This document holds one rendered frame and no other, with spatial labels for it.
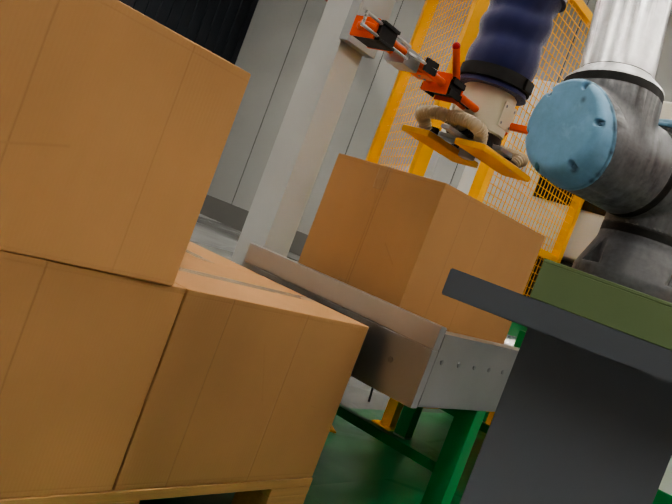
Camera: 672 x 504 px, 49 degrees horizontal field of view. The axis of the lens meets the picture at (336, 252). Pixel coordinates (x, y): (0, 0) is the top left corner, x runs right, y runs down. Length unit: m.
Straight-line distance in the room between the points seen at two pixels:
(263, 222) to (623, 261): 2.14
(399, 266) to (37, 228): 1.04
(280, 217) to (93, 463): 1.90
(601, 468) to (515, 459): 0.12
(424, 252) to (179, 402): 0.78
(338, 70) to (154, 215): 2.03
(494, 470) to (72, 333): 0.70
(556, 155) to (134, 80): 0.64
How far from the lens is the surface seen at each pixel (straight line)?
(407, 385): 1.83
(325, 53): 3.22
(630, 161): 1.14
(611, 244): 1.24
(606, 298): 1.18
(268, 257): 2.16
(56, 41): 1.15
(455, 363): 1.93
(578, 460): 1.19
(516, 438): 1.19
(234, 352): 1.52
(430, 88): 2.10
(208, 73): 1.29
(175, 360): 1.43
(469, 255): 2.11
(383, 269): 1.98
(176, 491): 1.60
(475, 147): 2.12
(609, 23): 1.23
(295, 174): 3.14
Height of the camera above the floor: 0.75
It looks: 2 degrees down
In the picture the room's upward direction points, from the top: 21 degrees clockwise
